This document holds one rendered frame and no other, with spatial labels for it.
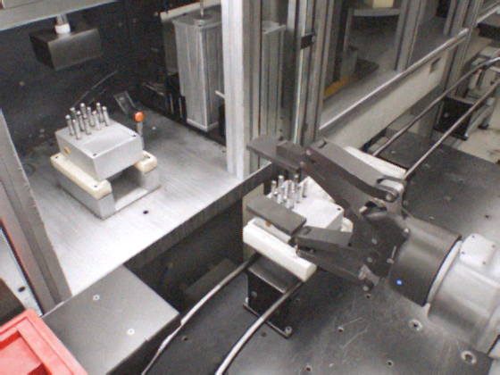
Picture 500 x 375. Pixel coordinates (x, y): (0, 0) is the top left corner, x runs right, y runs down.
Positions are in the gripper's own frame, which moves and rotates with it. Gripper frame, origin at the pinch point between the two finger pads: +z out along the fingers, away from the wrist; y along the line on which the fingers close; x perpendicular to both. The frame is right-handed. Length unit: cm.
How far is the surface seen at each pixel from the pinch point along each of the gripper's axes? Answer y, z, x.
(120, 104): -19, 62, -19
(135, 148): -11.4, 33.1, -3.3
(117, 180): -20.7, 39.2, -1.8
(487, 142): -112, 15, -236
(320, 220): -19.5, 2.8, -17.4
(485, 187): -44, -11, -83
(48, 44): 7.9, 39.3, 4.1
